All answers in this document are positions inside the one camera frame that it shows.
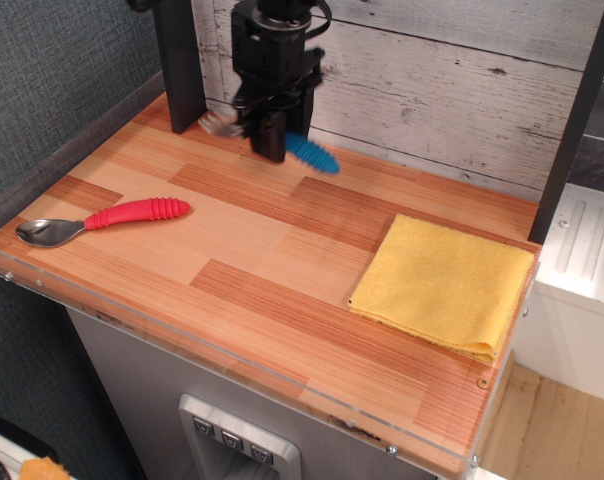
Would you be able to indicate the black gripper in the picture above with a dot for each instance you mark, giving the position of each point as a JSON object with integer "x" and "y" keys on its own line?
{"x": 278, "y": 72}

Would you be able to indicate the white toy sink unit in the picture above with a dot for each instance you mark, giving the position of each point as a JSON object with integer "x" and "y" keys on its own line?
{"x": 561, "y": 332}

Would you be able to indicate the red handled spoon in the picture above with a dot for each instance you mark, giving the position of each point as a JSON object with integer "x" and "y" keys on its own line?
{"x": 50, "y": 233}

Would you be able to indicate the yellow folded cloth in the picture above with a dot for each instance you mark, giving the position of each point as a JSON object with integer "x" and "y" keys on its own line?
{"x": 450, "y": 288}

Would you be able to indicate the silver toy fridge front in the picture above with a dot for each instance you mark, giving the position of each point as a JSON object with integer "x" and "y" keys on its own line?
{"x": 144, "y": 384}

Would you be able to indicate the silver dispenser panel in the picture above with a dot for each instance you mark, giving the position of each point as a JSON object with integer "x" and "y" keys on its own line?
{"x": 225, "y": 446}

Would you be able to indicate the blue handled fork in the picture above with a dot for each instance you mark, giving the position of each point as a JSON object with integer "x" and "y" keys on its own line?
{"x": 296, "y": 144}

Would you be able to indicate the dark vertical post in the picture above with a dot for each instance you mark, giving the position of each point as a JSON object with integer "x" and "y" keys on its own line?
{"x": 179, "y": 54}
{"x": 584, "y": 102}

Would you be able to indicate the black orange object bottom left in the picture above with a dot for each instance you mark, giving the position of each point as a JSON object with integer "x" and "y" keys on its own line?
{"x": 24, "y": 456}

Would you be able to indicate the dark left vertical post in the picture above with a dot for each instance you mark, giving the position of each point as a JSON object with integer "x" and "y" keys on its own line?
{"x": 179, "y": 54}

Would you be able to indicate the dark right vertical post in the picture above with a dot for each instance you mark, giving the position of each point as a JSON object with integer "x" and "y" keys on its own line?
{"x": 584, "y": 102}

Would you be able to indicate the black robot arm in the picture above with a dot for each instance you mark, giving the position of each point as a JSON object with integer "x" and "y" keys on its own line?
{"x": 278, "y": 73}

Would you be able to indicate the clear acrylic edge guard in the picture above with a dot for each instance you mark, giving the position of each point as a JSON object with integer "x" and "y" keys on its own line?
{"x": 290, "y": 335}

